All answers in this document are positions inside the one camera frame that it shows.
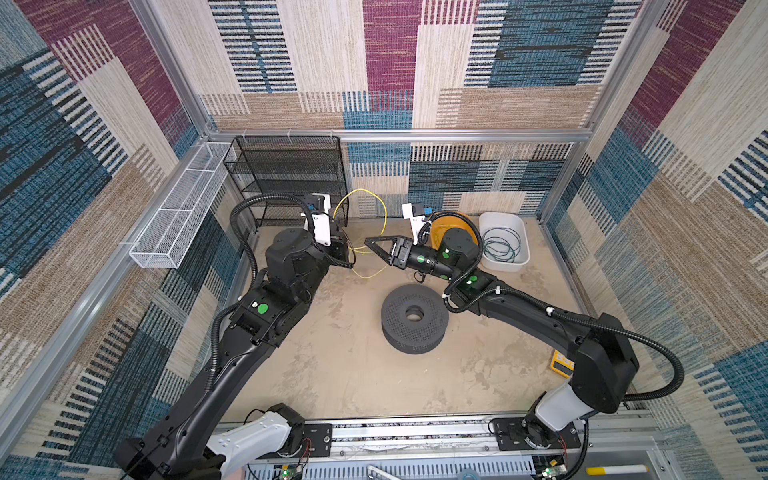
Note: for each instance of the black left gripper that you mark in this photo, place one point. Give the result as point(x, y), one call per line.
point(336, 251)

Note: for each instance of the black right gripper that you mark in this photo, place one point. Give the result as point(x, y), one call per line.
point(400, 253)

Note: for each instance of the dark grey cable spool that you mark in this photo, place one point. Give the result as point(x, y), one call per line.
point(414, 319)

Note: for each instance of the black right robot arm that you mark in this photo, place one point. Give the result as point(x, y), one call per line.
point(605, 363)

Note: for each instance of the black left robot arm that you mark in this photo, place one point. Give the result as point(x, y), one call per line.
point(184, 443)

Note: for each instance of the yellow plastic bin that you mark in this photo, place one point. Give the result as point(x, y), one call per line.
point(462, 225)

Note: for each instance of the black mesh shelf rack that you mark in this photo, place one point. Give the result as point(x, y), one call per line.
point(293, 165)

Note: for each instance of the white plastic bin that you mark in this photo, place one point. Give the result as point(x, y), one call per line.
point(505, 243)

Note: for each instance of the yellow handheld device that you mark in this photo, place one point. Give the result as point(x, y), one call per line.
point(561, 365)

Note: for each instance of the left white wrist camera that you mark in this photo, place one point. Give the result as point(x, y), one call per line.
point(319, 206)

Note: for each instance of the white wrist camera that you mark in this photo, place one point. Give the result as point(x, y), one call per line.
point(319, 206)
point(419, 217)

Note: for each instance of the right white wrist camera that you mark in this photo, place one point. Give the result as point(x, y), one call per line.
point(419, 217)

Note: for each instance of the white wire mesh tray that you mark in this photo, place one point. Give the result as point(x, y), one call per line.
point(165, 241)

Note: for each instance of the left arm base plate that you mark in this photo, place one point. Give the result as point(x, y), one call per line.
point(306, 440)

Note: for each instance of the aluminium mounting rail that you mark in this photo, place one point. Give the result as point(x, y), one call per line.
point(461, 447)

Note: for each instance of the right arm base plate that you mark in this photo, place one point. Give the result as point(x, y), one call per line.
point(511, 435)

